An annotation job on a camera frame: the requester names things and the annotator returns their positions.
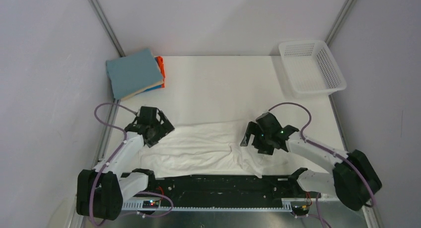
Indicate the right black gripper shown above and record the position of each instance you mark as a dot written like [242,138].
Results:
[267,149]

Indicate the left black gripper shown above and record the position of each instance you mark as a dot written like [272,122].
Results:
[165,128]

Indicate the white t shirt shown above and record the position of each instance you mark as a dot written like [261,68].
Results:
[212,148]

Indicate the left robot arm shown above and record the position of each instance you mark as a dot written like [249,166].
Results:
[102,191]

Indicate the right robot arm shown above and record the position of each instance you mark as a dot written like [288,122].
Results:
[349,176]

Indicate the folded bright blue shirt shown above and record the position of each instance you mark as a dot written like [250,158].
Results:
[153,88]

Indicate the folded orange shirt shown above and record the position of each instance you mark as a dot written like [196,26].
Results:
[160,63]

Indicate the left controller board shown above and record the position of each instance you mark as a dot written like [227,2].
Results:
[150,204]

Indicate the controller board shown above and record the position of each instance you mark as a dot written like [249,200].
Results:
[150,204]
[300,211]

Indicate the right controller board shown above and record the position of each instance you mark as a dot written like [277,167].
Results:
[300,211]

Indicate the white plastic basket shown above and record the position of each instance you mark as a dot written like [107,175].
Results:
[311,68]

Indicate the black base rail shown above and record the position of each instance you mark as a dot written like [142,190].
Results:
[226,191]

